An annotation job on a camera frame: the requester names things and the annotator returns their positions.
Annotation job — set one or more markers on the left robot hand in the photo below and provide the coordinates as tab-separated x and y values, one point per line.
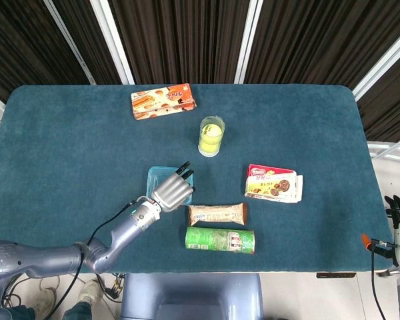
171	195

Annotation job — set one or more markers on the blue plastic container lid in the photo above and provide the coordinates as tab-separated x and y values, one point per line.
156	180

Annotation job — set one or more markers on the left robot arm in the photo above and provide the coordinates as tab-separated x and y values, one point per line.
46	260

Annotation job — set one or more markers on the clear plastic container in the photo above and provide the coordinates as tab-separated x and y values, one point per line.
190	199

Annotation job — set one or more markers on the beige snack wrapper packet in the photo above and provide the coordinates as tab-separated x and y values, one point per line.
216	214

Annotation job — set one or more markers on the yellow tennis ball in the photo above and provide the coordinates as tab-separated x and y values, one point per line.
208	146
211	131

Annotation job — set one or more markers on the green chip can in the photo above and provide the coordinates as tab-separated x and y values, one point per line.
216	239

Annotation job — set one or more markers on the black table control panel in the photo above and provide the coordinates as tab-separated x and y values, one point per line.
336	275

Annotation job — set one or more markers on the clear tennis ball tube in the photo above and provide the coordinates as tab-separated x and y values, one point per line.
204	119

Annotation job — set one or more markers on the white metal rack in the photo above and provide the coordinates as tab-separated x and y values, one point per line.
386	156

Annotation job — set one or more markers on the orange biscuit box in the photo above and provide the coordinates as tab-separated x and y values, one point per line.
163	101

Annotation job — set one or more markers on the red and cream cookie box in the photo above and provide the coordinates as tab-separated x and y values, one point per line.
270	186

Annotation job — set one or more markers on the blue robot torso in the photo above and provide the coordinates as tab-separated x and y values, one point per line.
193	296

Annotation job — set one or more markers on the teal table cloth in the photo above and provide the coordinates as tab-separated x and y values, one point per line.
70	150

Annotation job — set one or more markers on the white sneaker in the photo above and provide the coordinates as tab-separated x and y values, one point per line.
45	300
90	290

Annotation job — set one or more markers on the blue jeans leg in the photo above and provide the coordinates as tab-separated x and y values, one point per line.
21	314
80	312

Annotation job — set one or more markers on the dark brown curtain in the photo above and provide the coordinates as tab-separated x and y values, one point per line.
186	40

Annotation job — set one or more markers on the wide white frame post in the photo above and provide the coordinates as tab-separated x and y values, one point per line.
114	43

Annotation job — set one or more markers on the slanted white frame beam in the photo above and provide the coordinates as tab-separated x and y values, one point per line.
380	70

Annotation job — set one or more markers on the thin grey frame post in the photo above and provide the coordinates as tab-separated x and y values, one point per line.
71	43

